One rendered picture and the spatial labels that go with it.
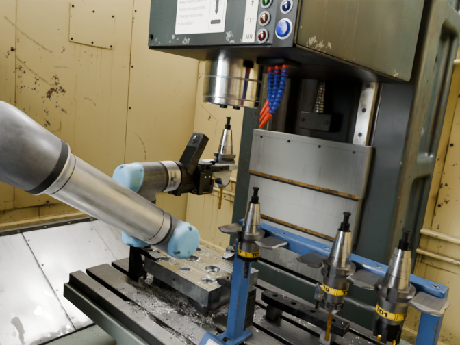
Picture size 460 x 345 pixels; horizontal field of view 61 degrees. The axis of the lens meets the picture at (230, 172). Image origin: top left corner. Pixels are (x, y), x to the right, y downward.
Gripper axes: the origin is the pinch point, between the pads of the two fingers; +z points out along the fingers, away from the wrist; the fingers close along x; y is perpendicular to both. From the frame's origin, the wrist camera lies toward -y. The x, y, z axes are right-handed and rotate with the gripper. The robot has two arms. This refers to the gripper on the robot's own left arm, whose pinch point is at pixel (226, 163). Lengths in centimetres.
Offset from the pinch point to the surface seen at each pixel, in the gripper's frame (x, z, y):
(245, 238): 22.7, -17.1, 12.1
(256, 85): 8.0, -0.5, -22.2
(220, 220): -71, 81, 52
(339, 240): 43.8, -15.7, 6.1
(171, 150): -100, 65, 15
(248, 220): 22.0, -16.0, 8.2
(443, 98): 34, 79, -26
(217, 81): 1.7, -8.8, -22.3
